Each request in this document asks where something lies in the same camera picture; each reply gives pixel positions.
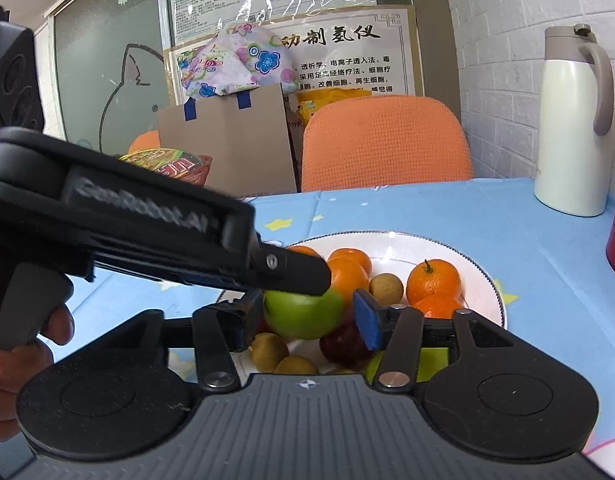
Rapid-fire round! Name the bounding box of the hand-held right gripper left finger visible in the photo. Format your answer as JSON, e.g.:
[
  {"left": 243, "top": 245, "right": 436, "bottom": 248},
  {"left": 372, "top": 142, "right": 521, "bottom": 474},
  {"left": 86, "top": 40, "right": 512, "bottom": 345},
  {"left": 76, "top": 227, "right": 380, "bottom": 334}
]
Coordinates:
[{"left": 100, "top": 287, "right": 266, "bottom": 393}]

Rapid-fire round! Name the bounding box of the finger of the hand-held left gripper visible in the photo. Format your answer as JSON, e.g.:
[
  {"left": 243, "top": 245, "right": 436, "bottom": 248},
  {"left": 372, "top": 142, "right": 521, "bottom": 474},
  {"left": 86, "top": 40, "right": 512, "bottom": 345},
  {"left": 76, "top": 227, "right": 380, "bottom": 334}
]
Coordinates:
[{"left": 250, "top": 240, "right": 332, "bottom": 297}]

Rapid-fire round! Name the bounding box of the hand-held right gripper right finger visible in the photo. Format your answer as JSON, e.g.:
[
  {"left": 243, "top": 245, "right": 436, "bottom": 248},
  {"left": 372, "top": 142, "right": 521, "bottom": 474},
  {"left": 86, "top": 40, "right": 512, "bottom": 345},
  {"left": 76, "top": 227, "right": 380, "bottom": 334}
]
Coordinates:
[{"left": 352, "top": 289, "right": 531, "bottom": 393}]

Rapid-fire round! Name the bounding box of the red apple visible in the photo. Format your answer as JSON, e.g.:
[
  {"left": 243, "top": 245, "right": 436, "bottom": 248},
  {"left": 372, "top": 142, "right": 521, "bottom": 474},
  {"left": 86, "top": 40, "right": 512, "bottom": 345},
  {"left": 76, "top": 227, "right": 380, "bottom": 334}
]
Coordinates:
[{"left": 319, "top": 322, "right": 375, "bottom": 368}]

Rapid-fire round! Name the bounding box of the green jujube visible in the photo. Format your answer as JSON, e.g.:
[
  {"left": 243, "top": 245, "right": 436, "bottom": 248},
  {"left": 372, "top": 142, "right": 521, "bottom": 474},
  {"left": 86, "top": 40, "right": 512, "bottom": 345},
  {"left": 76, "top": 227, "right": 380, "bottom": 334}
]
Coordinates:
[
  {"left": 264, "top": 287, "right": 345, "bottom": 340},
  {"left": 365, "top": 347, "right": 451, "bottom": 383}
]

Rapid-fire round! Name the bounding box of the large orange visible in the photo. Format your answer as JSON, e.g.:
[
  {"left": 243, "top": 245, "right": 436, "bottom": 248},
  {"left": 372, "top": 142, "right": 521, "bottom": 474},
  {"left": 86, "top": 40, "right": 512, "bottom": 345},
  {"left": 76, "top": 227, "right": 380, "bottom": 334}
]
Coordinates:
[{"left": 330, "top": 257, "right": 371, "bottom": 311}]

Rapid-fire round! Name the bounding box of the small mandarin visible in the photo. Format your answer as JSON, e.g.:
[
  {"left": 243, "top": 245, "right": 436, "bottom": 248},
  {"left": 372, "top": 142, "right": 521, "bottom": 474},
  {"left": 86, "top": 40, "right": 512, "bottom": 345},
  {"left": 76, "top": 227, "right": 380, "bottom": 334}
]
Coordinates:
[{"left": 327, "top": 248, "right": 373, "bottom": 276}]

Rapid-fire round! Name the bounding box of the mandarin with stem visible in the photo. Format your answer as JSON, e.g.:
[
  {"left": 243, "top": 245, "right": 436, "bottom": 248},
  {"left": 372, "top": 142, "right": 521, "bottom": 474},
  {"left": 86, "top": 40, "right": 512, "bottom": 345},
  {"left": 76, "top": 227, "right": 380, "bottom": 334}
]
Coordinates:
[{"left": 406, "top": 259, "right": 462, "bottom": 307}]

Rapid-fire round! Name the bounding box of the white plate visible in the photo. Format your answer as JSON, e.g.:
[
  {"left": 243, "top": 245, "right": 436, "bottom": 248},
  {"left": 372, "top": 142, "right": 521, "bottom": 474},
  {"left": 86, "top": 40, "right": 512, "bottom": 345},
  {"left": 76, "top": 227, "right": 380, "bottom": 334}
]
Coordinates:
[{"left": 215, "top": 231, "right": 508, "bottom": 376}]

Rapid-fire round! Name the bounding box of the person's left hand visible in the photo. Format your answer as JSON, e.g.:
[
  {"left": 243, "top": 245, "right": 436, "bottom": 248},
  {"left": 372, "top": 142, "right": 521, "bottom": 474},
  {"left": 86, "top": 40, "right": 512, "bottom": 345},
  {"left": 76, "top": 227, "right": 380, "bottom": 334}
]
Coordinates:
[{"left": 0, "top": 305, "right": 74, "bottom": 428}]

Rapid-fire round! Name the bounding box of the instant noodle cup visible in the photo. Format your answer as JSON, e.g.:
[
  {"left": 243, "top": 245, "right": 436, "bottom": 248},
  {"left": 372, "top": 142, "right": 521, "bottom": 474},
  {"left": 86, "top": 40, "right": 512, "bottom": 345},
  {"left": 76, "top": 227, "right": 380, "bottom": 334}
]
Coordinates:
[{"left": 118, "top": 146, "right": 208, "bottom": 186}]

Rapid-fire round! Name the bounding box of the orange chair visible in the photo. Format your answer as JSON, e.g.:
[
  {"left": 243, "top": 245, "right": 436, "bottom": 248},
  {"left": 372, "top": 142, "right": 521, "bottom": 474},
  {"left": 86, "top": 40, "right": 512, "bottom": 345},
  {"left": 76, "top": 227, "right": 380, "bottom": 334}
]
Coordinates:
[
  {"left": 300, "top": 96, "right": 474, "bottom": 193},
  {"left": 128, "top": 130, "right": 161, "bottom": 156}
]

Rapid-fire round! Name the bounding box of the pink plastic bowl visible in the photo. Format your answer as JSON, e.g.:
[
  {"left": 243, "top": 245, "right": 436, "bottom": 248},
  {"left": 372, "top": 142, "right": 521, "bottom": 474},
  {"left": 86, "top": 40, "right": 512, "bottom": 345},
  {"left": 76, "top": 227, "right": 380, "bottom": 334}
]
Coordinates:
[{"left": 195, "top": 155, "right": 213, "bottom": 188}]

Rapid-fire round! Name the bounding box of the brown cardboard bag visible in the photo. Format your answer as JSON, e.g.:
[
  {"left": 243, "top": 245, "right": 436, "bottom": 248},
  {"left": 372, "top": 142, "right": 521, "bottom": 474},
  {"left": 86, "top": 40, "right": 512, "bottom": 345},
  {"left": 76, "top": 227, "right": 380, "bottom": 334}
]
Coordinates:
[{"left": 156, "top": 83, "right": 298, "bottom": 196}]

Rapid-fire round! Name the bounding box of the frosted glass door panel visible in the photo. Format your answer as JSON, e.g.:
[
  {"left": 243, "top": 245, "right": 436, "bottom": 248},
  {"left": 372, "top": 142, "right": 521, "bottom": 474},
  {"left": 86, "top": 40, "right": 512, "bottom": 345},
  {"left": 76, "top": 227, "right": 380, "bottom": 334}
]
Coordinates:
[{"left": 52, "top": 0, "right": 171, "bottom": 156}]

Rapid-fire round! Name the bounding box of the yellow snack bag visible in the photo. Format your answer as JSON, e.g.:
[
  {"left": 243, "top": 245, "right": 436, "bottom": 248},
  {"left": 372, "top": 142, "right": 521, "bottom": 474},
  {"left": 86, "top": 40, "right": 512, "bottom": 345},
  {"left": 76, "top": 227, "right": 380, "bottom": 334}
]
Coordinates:
[{"left": 288, "top": 85, "right": 373, "bottom": 131}]

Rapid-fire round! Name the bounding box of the blue printed tablecloth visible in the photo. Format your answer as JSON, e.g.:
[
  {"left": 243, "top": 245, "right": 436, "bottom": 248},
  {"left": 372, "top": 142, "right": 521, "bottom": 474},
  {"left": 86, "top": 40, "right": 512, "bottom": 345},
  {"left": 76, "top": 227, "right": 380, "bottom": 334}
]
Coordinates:
[{"left": 62, "top": 177, "right": 615, "bottom": 461}]

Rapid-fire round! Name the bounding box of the floral cloth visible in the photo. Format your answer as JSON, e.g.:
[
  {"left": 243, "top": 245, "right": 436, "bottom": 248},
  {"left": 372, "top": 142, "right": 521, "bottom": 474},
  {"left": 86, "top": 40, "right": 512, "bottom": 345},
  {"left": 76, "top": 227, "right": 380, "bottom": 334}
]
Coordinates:
[{"left": 180, "top": 22, "right": 301, "bottom": 101}]

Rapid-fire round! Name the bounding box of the white thermos jug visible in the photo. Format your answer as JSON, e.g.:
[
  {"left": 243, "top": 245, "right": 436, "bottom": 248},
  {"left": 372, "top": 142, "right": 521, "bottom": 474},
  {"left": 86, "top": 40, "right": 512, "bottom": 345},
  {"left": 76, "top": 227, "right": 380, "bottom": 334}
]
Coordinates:
[{"left": 533, "top": 24, "right": 615, "bottom": 218}]

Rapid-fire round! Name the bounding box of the wall poster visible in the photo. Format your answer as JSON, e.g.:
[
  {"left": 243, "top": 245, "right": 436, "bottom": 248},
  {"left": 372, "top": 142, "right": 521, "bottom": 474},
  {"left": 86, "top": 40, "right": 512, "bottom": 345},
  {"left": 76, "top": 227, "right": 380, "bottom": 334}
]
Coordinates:
[{"left": 162, "top": 5, "right": 421, "bottom": 111}]

